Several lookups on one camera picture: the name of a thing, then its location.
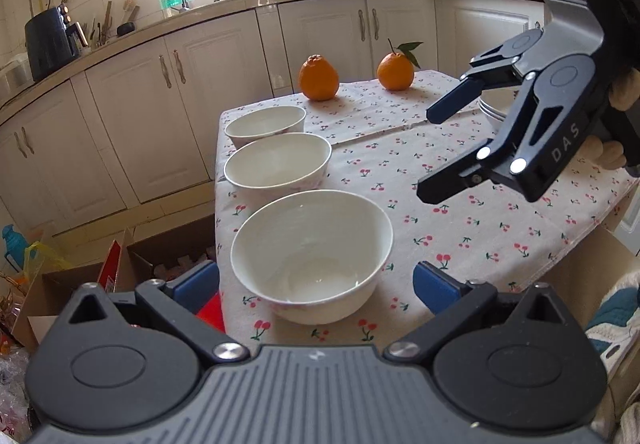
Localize stack of white plates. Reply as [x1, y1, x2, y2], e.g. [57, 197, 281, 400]
[478, 86, 518, 132]

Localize blue thermos jug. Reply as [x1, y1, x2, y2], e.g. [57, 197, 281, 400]
[1, 224, 29, 273]

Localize cardboard box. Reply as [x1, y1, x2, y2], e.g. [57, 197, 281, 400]
[96, 216, 216, 292]

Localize cherry print tablecloth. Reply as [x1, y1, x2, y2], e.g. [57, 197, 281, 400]
[215, 70, 637, 347]

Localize bumpy orange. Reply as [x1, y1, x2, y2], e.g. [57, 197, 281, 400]
[298, 54, 340, 102]

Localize orange with leaf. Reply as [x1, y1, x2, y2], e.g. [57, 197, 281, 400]
[376, 40, 422, 92]

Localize black air fryer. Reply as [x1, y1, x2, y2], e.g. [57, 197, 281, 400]
[25, 4, 88, 82]

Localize white bowl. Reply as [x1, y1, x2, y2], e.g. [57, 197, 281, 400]
[224, 106, 307, 148]
[224, 132, 333, 193]
[230, 190, 394, 326]

